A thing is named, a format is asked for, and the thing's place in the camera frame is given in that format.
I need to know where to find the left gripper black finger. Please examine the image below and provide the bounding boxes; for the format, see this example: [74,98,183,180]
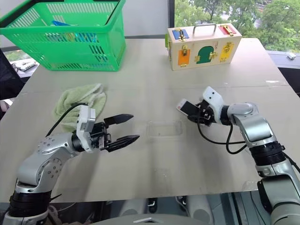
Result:
[104,135,141,153]
[104,113,135,129]

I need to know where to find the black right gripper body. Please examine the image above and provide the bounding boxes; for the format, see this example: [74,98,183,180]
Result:
[196,99,218,127]

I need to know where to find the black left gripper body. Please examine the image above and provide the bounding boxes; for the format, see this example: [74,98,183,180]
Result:
[89,121,112,150]

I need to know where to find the white smartphone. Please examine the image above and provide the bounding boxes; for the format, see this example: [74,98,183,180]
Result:
[176,98,202,117]

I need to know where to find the clear plastic phone case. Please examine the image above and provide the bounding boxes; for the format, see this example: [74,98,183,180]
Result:
[146,120,184,138]

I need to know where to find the light green towel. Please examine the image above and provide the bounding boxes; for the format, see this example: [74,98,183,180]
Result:
[52,82,107,133]

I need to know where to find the wooden lock box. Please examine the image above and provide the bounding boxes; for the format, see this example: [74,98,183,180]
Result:
[164,23,243,72]

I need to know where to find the green plastic shopping basket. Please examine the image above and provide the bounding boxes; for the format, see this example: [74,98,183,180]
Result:
[0,0,128,72]

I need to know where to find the black office chair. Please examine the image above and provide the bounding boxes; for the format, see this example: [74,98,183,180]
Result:
[0,48,25,101]

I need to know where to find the blue packet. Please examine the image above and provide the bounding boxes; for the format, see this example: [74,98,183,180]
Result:
[45,20,99,44]

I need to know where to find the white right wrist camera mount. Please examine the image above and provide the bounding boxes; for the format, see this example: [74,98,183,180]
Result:
[202,86,225,124]

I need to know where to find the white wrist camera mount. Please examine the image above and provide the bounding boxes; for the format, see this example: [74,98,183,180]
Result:
[202,86,225,124]
[75,105,97,153]

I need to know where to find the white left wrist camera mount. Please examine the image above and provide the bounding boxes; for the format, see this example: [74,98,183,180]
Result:
[75,105,97,153]

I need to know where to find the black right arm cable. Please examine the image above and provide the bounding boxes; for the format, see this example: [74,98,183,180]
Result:
[196,112,248,155]

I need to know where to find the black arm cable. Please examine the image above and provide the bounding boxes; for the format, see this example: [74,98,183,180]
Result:
[45,102,89,137]
[196,112,248,155]

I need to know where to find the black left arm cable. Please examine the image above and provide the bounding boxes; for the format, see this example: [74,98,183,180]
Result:
[45,102,89,137]

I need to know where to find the dark window frame post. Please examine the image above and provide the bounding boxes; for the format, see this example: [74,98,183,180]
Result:
[168,0,176,36]

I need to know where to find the white device with cables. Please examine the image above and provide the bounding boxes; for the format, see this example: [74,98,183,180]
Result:
[10,59,37,72]

